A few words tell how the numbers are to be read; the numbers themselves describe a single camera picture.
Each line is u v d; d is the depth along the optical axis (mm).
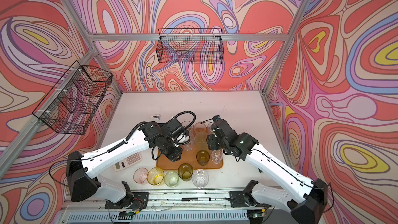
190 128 664
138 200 732
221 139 540
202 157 847
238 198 735
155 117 1036
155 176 799
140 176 799
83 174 393
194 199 734
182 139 618
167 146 603
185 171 812
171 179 791
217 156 859
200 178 803
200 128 928
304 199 384
